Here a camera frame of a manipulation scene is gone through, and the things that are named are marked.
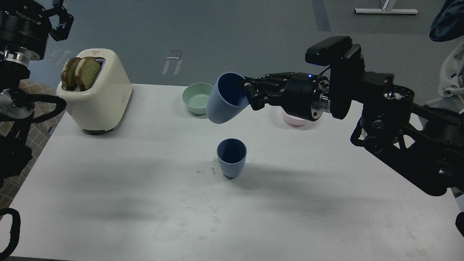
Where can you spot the left toast slice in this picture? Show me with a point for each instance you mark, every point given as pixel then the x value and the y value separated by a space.
pixel 68 74

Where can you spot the green bowl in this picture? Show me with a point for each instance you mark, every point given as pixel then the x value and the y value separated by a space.
pixel 196 97

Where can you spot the dark blue cloth on chair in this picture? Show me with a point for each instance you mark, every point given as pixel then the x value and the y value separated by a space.
pixel 449 22

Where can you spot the toast slice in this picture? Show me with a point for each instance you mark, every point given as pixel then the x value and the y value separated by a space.
pixel 68 74
pixel 86 72

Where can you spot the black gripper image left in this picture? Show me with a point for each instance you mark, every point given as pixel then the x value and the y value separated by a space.
pixel 26 25

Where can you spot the cream toaster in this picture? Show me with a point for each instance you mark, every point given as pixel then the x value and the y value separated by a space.
pixel 100 108

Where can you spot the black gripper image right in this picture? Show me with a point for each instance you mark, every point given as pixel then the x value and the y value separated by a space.
pixel 301 95

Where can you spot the pink bowl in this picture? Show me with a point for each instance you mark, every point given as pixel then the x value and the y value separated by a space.
pixel 296 121

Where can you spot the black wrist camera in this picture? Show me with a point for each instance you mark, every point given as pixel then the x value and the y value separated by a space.
pixel 328 50

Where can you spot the right toast slice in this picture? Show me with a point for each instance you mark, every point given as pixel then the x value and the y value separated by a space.
pixel 86 72

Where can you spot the white desk foot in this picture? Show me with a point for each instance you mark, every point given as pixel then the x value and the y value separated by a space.
pixel 386 9

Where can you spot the white office chair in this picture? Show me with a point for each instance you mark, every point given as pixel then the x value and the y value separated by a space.
pixel 451 88

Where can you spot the blue cup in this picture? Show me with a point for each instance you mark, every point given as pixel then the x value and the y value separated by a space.
pixel 227 98
pixel 231 154

